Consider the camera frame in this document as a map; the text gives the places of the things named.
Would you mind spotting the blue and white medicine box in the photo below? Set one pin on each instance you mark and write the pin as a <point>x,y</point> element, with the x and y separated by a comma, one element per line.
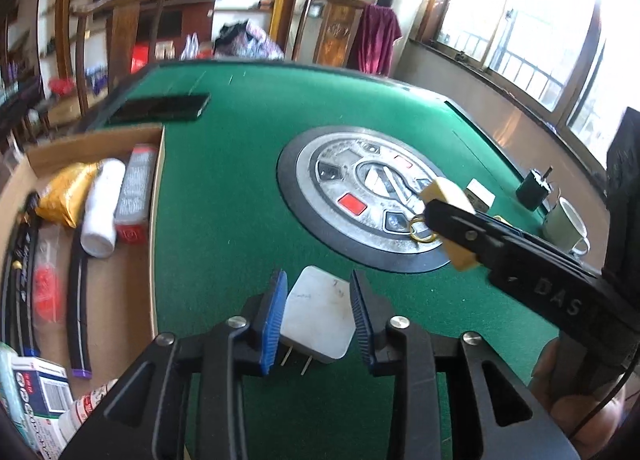
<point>42,385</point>

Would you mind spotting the purple-capped black marker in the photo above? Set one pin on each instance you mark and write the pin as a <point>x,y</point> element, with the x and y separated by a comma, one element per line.
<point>77,310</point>

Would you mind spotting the round grey table centre panel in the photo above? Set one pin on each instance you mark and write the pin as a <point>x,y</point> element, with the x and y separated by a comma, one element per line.
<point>340,175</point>

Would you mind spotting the black electric motor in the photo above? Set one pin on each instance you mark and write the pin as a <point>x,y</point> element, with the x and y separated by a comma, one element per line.
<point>532,190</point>

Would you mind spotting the wood-framed window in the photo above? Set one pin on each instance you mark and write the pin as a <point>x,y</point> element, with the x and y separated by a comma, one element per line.
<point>540,50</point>

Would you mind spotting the carved wooden chair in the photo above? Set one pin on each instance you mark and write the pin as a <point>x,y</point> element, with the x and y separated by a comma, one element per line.
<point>335,30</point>

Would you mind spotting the small white bottle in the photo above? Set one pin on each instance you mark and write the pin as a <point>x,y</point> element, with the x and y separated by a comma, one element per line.
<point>102,215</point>

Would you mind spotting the white pill bottle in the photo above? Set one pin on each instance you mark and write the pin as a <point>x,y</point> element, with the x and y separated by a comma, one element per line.
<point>80,412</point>

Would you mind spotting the dark wooden armchair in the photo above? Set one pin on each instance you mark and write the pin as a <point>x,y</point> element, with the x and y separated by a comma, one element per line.
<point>125,25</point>

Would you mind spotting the red item plastic bag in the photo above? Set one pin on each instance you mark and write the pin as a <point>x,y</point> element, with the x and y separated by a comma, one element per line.
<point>47,285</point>

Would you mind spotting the black smartphone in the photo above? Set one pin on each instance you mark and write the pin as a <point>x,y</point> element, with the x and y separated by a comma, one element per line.
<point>160,108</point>

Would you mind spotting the person's right hand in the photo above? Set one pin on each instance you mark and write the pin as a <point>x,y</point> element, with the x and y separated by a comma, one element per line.
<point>555,390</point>

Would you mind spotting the orange snack packet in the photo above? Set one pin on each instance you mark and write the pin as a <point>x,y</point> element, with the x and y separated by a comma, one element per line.
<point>65,192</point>

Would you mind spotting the patterned bag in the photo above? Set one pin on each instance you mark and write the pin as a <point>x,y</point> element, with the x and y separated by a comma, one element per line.
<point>250,40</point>

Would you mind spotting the wooden television cabinet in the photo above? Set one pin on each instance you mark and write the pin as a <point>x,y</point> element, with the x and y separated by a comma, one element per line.
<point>185,20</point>

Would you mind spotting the cartoon tissue pack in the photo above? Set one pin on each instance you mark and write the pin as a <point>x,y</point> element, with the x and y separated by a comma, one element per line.
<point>10,390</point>

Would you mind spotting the cream plastic case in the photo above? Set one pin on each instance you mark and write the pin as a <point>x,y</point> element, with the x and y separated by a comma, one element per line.
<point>442,191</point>

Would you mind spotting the yellow rubber bands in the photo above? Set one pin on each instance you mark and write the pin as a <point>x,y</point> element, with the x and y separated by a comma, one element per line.
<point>420,239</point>

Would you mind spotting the cardboard box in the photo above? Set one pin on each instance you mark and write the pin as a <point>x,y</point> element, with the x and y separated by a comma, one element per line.
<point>115,300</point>

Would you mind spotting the grey box with red end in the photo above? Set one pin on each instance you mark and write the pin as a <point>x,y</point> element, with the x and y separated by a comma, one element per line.
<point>135,190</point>

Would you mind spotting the maroon cloth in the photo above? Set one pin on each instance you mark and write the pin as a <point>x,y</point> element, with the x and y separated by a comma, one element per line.
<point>377,40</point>

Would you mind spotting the white charger plug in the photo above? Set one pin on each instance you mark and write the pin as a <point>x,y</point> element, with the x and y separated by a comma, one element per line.
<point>315,315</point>

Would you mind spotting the blue-capped black marker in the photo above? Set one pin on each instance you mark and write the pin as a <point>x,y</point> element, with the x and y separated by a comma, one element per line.
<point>29,330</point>

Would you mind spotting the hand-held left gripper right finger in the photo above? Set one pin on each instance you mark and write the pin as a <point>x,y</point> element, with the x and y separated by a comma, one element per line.
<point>362,325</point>

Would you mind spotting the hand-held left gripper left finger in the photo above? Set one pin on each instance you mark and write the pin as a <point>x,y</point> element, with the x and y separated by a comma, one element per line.
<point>272,325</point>

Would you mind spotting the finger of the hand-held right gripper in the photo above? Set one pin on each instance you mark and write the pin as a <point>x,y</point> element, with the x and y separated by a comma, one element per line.
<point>470,235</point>

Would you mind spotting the white cup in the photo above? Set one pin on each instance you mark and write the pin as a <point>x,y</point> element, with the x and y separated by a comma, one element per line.
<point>565,227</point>

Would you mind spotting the small white barcode box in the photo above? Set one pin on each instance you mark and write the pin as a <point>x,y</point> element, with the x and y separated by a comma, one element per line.
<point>480,192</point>

